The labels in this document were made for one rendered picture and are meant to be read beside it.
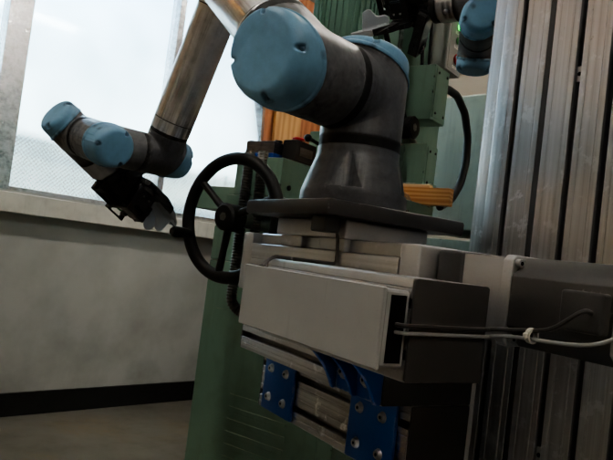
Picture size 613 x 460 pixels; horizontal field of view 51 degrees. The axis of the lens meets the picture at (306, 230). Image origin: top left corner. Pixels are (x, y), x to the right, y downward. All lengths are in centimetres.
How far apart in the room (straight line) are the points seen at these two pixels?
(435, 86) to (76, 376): 189
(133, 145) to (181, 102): 12
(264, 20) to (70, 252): 209
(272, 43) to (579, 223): 41
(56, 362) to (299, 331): 226
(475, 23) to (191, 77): 53
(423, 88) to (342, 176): 97
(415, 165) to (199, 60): 74
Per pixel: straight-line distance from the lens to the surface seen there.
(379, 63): 90
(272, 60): 79
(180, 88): 122
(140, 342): 302
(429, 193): 153
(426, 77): 182
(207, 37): 121
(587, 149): 82
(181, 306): 311
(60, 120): 125
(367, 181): 85
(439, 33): 196
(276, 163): 146
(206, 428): 171
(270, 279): 70
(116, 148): 117
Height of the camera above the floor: 75
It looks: 2 degrees up
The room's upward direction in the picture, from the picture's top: 7 degrees clockwise
